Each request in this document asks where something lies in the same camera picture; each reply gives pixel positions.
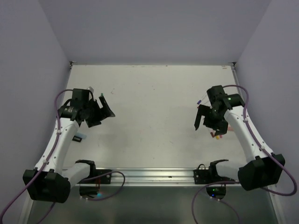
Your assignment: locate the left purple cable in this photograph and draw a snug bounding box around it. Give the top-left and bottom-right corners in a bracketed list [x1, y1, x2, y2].
[9, 89, 126, 224]

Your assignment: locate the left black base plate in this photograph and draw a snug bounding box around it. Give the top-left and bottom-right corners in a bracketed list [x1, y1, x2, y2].
[86, 169, 112, 184]

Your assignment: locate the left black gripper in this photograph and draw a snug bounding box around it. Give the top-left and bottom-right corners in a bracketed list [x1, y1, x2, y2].
[83, 96, 114, 127]

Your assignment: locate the aluminium front rail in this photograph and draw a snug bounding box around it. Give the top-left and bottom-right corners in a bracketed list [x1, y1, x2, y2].
[70, 168, 274, 187]

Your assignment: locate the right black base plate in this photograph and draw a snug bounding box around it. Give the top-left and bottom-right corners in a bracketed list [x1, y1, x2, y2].
[193, 164, 235, 184]

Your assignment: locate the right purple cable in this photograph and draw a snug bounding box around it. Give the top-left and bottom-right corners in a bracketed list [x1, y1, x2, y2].
[191, 84, 298, 224]

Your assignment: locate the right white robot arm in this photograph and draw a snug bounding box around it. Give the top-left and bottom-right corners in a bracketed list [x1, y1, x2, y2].
[194, 85, 285, 191]

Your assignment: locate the black marker pen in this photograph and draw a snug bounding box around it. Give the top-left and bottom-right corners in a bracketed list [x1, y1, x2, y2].
[72, 136, 82, 142]

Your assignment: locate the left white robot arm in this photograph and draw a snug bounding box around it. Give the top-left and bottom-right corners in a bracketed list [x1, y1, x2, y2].
[23, 88, 115, 203]

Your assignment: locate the light blue highlighter pen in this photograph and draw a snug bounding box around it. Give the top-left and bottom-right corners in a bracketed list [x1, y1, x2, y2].
[76, 133, 87, 139]

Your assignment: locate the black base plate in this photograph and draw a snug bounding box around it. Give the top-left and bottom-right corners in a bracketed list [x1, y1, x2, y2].
[193, 164, 235, 184]
[86, 169, 112, 184]

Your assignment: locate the purple cable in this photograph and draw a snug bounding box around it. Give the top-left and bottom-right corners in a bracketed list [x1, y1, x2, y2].
[9, 89, 126, 224]
[191, 84, 298, 224]

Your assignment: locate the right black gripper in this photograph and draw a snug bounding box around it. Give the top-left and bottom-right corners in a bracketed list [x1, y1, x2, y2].
[195, 103, 228, 135]

